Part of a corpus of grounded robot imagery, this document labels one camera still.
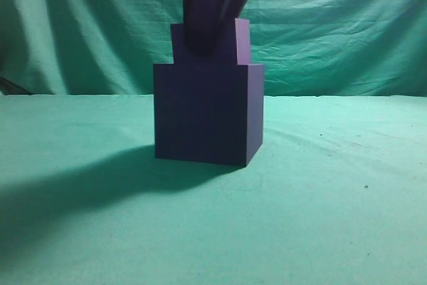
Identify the small purple cube block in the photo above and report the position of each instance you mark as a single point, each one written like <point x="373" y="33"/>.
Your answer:
<point x="232" y="47"/>

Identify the large dark blue cube box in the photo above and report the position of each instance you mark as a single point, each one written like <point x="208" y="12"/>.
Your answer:
<point x="208" y="113"/>

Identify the green cloth backdrop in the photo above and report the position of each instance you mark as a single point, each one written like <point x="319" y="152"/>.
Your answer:
<point x="335" y="195"/>

